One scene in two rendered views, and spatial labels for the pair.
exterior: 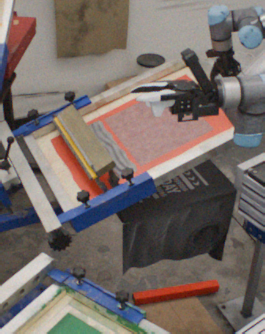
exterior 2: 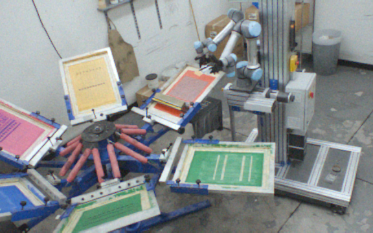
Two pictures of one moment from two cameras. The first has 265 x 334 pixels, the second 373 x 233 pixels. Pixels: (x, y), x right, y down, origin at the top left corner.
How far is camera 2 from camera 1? 1.44 m
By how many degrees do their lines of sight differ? 13
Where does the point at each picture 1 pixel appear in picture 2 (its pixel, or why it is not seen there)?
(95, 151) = (176, 101)
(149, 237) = (200, 126)
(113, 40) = (133, 73)
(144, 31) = (143, 65)
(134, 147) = (185, 98)
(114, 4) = (129, 58)
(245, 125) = (230, 70)
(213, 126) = (208, 81)
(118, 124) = (175, 93)
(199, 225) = (214, 117)
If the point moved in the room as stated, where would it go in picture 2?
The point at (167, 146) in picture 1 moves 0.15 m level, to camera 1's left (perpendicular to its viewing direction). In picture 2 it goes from (196, 92) to (182, 97)
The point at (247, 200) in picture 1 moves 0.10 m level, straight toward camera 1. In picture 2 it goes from (230, 99) to (232, 103)
